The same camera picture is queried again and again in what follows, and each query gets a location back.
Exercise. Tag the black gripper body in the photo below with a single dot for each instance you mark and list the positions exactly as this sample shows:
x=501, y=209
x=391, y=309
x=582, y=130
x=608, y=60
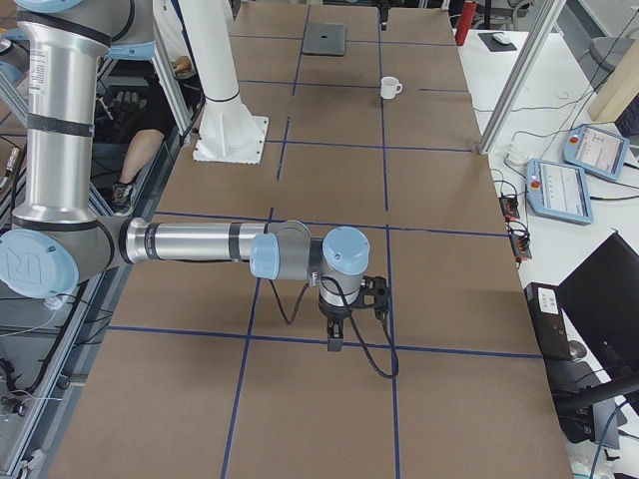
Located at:
x=383, y=14
x=333, y=313

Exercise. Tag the white ceramic cup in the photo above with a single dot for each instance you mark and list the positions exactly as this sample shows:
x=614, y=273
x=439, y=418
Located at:
x=390, y=87

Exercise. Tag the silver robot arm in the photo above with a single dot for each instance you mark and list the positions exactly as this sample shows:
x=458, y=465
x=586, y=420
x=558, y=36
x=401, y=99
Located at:
x=56, y=240

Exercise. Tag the grey closed laptop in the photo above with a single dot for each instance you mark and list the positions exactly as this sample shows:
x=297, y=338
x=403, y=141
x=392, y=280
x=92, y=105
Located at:
x=324, y=39

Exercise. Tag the red cylinder bottle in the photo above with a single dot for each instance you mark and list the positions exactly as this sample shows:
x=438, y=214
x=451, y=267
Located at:
x=464, y=23

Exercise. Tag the black mouse pad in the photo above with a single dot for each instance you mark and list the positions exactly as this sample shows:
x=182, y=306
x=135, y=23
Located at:
x=493, y=46

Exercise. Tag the white computer mouse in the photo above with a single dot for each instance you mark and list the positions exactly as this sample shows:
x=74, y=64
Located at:
x=501, y=38

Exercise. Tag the near orange connector board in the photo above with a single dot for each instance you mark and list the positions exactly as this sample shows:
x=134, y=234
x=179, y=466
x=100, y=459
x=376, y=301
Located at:
x=519, y=237

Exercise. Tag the orange connector board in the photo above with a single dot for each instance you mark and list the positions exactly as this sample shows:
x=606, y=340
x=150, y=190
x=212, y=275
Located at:
x=508, y=201
x=519, y=237

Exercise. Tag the black desktop box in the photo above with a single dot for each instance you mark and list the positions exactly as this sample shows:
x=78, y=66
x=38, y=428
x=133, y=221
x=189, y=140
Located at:
x=548, y=322

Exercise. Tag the far orange connector board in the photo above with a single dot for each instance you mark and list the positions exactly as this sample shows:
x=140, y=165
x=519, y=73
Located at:
x=508, y=201

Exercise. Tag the grey office chair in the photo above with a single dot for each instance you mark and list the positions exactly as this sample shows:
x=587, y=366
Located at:
x=607, y=52

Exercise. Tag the near blue teach pendant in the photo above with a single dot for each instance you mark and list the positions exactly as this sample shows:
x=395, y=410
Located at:
x=558, y=191

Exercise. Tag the blue teach pendant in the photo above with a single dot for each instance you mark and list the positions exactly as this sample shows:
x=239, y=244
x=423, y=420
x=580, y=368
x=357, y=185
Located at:
x=596, y=151
x=558, y=191

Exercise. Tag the far blue teach pendant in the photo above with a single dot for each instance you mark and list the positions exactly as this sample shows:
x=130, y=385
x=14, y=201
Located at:
x=596, y=151

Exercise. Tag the black monitor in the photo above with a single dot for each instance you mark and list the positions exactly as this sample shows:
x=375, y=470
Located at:
x=600, y=297

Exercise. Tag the person in grey sweater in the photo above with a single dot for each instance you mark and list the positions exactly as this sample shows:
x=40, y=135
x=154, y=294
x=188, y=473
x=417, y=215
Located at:
x=158, y=121

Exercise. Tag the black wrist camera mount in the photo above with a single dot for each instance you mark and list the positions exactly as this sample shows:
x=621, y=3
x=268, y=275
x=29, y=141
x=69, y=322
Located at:
x=374, y=294

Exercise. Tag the aluminium frame post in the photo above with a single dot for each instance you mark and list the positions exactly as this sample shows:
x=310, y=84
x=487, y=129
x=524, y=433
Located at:
x=526, y=59

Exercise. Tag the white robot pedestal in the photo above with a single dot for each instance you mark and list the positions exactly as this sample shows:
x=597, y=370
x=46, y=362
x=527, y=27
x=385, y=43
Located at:
x=228, y=132

